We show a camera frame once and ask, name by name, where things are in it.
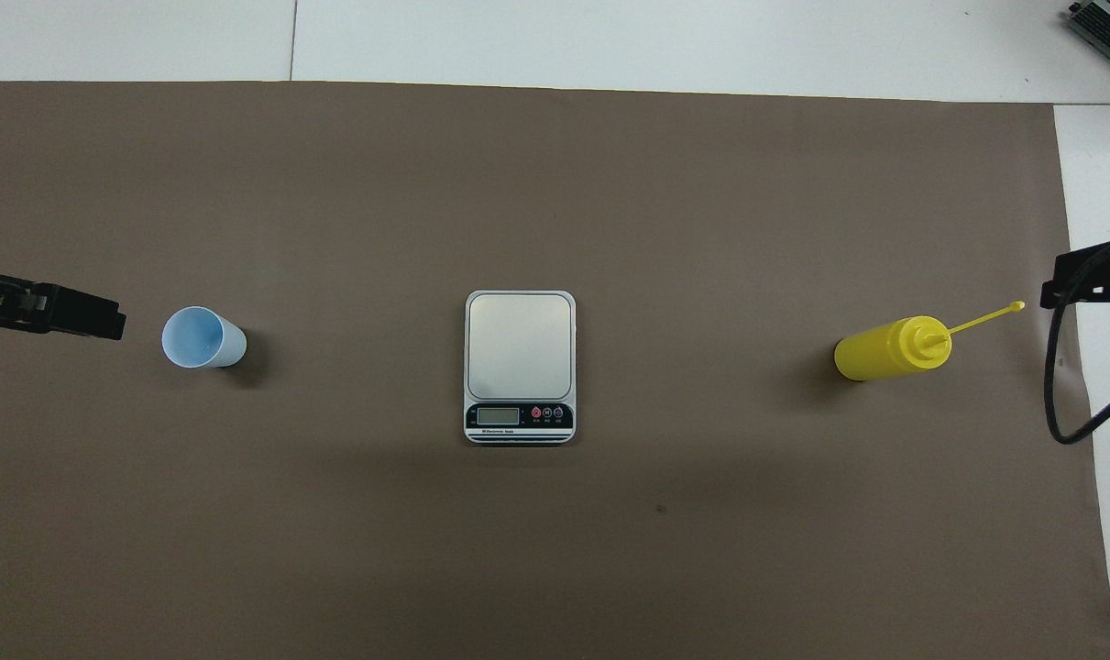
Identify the light blue plastic cup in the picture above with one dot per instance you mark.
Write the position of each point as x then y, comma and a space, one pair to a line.
192, 337

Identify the yellow squeeze bottle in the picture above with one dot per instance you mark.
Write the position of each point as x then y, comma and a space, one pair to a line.
880, 357

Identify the silver digital kitchen scale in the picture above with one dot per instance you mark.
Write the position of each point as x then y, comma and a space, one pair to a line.
518, 344

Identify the brown paper table mat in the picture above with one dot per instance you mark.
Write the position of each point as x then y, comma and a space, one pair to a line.
335, 550

